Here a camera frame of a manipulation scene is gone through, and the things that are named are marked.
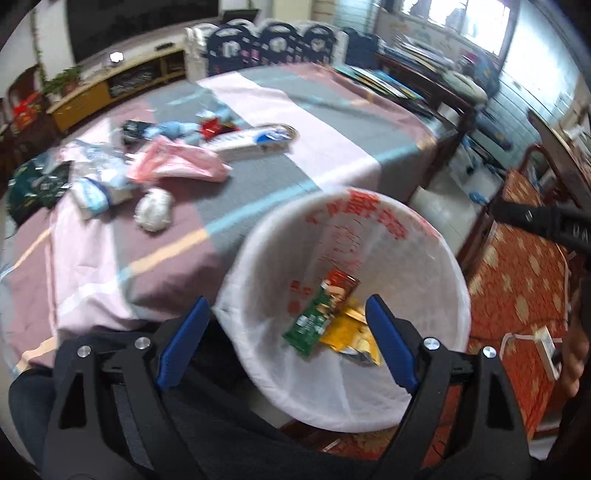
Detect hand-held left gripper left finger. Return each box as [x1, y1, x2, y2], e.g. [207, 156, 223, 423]
[44, 296, 212, 480]

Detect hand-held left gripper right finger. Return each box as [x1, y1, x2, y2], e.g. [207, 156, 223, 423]
[365, 294, 530, 480]

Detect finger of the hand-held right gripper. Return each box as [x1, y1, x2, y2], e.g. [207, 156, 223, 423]
[491, 200, 567, 237]

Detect yellow snack packet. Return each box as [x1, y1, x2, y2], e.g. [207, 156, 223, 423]
[320, 298, 382, 368]

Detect red snack packet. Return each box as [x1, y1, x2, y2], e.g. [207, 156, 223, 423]
[321, 270, 361, 315]

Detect green snack packet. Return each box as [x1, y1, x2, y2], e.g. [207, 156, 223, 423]
[282, 283, 345, 359]

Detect white trash bin with liner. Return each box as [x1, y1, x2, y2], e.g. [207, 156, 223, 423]
[215, 186, 472, 433]

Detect white paper ball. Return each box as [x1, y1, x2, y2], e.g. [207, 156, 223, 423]
[134, 188, 177, 233]

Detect blue white packet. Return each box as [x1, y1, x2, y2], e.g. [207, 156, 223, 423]
[70, 168, 139, 220]

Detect pink plastic bag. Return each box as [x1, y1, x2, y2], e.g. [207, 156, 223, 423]
[126, 135, 233, 184]

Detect white blue ointment box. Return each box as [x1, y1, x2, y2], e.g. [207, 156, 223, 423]
[203, 124, 292, 160]

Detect clear plastic wrapper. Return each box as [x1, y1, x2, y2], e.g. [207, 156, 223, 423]
[61, 138, 139, 178]

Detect dark green packet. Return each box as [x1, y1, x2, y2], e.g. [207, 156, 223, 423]
[6, 157, 73, 225]

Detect black packet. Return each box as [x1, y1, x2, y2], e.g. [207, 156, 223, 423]
[120, 119, 156, 147]

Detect red wrapper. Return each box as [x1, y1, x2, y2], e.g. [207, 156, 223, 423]
[199, 117, 239, 140]

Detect light blue sock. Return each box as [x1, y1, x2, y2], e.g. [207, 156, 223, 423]
[198, 103, 241, 126]

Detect person's right hand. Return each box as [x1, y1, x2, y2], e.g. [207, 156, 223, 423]
[560, 318, 591, 398]

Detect carved wooden chair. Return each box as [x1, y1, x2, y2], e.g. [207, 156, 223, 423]
[456, 143, 591, 444]

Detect red patterned seat cushion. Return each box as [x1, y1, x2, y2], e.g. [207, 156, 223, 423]
[465, 170, 574, 440]

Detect person's dark clothing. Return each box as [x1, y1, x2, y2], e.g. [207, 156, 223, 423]
[8, 318, 385, 480]

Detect dark wooden side table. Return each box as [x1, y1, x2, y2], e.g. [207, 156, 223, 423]
[373, 50, 477, 154]

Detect white power strip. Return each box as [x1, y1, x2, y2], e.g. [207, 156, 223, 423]
[534, 325, 563, 380]

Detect grey round cushion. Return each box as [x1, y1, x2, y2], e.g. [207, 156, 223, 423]
[438, 69, 489, 103]

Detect row of picture books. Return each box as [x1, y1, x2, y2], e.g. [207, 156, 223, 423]
[332, 64, 426, 103]

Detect window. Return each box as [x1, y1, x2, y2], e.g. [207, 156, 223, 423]
[405, 0, 514, 57]

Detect striped pink grey tablecloth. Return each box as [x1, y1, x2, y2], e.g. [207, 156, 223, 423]
[0, 62, 437, 371]

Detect yellow television cabinet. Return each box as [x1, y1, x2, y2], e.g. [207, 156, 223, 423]
[46, 46, 188, 133]

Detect red gift boxes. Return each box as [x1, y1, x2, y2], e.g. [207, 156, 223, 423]
[11, 91, 45, 133]

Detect potted green plant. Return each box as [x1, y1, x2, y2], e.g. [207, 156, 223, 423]
[44, 66, 82, 101]

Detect navy white play fence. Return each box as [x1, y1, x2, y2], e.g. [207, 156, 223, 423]
[184, 18, 380, 82]

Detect dark wooden armchair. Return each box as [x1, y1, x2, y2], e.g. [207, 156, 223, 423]
[6, 64, 47, 140]

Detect black television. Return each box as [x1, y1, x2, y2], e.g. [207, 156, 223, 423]
[66, 0, 221, 62]

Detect hanging green vine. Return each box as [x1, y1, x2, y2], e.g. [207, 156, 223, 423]
[28, 0, 47, 82]

